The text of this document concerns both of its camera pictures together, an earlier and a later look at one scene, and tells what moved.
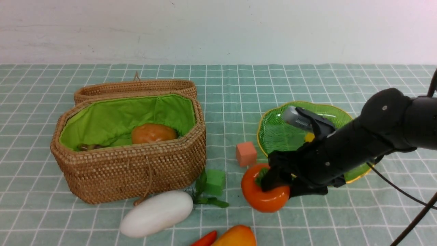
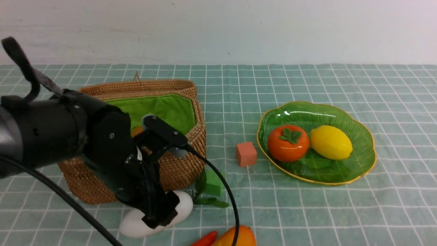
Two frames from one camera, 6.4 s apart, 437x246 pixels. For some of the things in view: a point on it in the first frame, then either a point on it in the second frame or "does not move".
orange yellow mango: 236,235 does not move
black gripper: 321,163 -> 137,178
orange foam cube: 246,153 does not move
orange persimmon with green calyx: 270,200 -> 287,143
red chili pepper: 207,240 does not move
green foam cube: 215,181 does not move
